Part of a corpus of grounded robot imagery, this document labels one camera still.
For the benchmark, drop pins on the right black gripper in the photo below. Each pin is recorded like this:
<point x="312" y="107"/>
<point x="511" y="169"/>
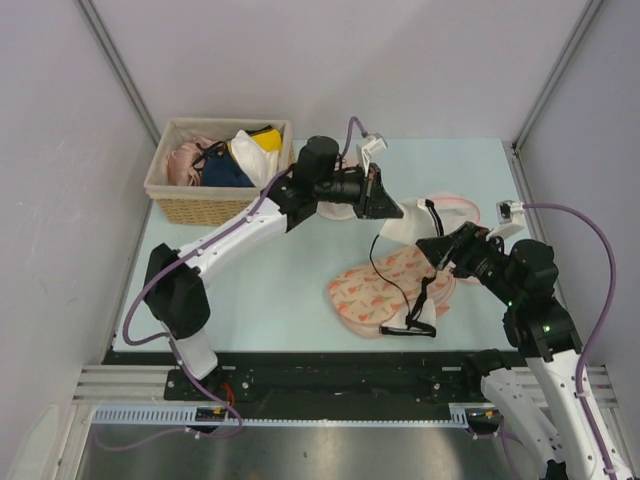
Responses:
<point x="459" y="247"/>

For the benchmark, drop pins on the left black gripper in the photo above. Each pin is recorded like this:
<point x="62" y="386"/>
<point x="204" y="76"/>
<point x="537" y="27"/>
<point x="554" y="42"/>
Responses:
<point x="376" y="203"/>

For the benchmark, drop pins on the white black bra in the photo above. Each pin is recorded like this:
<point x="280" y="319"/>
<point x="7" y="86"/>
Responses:
<point x="420" y="220"/>

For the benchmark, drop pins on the floral print laundry bag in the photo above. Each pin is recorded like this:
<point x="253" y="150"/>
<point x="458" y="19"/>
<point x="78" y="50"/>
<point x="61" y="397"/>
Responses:
<point x="398" y="295"/>

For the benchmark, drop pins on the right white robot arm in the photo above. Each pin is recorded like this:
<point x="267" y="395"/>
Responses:
<point x="569" y="439"/>

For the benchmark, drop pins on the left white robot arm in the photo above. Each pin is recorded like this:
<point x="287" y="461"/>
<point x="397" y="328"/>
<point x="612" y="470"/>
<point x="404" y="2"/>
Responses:
<point x="176" y="279"/>

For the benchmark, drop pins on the pink trimmed mesh bag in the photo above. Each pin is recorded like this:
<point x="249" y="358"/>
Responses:
<point x="454" y="210"/>

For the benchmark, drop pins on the round mesh laundry bag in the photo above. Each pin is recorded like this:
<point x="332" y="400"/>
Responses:
<point x="335" y="210"/>

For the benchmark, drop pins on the white garment in basket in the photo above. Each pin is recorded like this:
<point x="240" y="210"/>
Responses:
<point x="258" y="164"/>

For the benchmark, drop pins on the yellow garment in basket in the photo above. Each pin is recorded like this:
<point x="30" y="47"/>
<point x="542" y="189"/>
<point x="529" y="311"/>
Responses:
<point x="268" y="138"/>

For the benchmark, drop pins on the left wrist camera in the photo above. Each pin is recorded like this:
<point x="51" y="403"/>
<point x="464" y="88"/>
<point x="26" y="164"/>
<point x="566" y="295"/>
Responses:
<point x="368" y="148"/>

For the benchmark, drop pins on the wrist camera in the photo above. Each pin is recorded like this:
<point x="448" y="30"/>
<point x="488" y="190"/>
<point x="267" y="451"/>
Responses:
<point x="511" y="216"/>
<point x="368" y="148"/>

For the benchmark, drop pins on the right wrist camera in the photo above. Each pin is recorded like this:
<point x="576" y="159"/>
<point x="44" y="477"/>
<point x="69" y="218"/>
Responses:
<point x="511" y="216"/>

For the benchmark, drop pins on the right aluminium frame post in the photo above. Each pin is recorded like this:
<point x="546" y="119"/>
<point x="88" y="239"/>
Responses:
<point x="570" y="48"/>

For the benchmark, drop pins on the aluminium frame post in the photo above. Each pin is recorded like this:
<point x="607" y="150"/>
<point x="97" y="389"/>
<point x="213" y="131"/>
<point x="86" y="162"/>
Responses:
<point x="115" y="61"/>
<point x="570" y="48"/>

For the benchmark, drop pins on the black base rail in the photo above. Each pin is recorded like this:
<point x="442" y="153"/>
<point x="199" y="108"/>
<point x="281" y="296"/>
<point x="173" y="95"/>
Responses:
<point x="352" y="385"/>

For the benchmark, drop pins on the slotted cable duct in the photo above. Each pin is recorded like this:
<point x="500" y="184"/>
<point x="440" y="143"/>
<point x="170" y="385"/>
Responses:
<point x="455" y="415"/>

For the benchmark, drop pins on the left aluminium frame post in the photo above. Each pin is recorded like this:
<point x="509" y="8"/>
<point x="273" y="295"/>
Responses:
<point x="115" y="61"/>

